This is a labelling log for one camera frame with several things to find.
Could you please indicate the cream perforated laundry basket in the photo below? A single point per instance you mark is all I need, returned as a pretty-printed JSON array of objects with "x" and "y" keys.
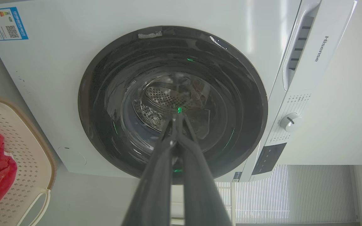
[{"x": 27, "y": 157}]

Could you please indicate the white Hisense washing machine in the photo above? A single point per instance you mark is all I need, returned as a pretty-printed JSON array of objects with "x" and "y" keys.
[{"x": 74, "y": 78}]

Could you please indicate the blue energy label sticker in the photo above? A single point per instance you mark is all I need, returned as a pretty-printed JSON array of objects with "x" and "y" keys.
[{"x": 4, "y": 23}]

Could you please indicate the round dark glass washer door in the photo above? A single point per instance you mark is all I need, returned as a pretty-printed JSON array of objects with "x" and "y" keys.
[{"x": 231, "y": 94}]

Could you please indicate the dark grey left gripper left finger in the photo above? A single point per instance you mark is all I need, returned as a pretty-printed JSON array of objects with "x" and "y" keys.
[{"x": 156, "y": 182}]

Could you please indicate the white washer control knob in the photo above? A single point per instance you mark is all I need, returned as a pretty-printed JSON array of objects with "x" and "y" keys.
[{"x": 290, "y": 122}]

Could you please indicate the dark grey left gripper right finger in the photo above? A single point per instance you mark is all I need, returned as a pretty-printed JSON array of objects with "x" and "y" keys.
[{"x": 200, "y": 188}]

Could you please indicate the white vertical window blinds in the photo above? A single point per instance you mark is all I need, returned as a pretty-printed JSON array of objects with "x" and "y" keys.
[{"x": 294, "y": 194}]

